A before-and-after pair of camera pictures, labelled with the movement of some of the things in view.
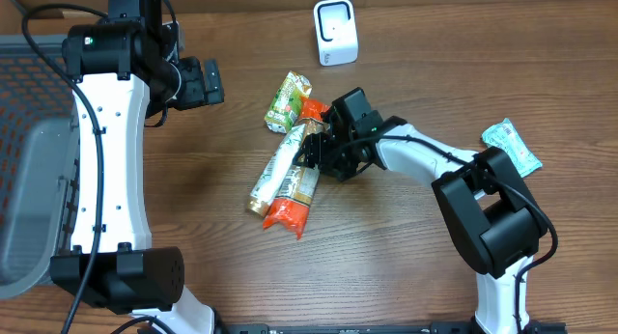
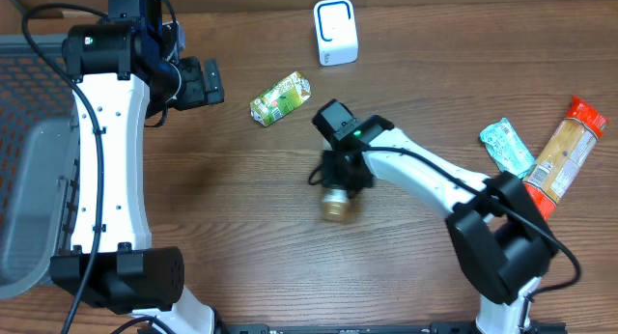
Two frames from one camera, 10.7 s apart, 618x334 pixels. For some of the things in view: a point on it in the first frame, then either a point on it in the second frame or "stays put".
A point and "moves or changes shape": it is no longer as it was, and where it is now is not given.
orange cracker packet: x=291 y=206 -> x=550 y=175
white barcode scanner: x=336 y=31 stays put
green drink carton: x=283 y=110 moves or changes shape
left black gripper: x=201 y=94 stays put
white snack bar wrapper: x=269 y=184 -> x=335 y=204
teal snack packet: x=505 y=136 stays put
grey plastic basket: x=39 y=159 stays put
